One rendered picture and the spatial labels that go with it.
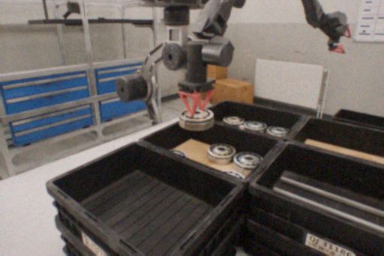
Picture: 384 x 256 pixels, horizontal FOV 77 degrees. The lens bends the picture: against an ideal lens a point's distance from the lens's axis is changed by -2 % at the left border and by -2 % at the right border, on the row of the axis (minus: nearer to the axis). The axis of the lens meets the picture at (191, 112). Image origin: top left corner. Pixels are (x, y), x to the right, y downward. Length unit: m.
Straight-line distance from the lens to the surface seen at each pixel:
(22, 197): 1.14
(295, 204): 0.61
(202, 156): 0.94
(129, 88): 1.65
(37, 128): 2.56
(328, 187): 0.89
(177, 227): 0.66
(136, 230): 0.67
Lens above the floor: 1.29
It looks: 20 degrees down
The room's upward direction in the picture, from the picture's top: straight up
